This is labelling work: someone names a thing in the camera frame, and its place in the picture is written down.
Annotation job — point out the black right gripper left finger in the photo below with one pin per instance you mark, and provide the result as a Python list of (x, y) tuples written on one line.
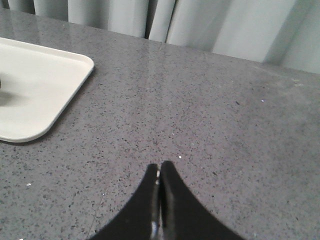
[(139, 218)]

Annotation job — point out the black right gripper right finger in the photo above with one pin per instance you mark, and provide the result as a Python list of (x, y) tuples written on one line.
[(183, 216)]

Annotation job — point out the cream rectangular plastic tray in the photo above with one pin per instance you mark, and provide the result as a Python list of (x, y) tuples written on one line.
[(38, 83)]

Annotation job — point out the pale grey-green curtain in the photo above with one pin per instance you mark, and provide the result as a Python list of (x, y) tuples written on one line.
[(279, 32)]

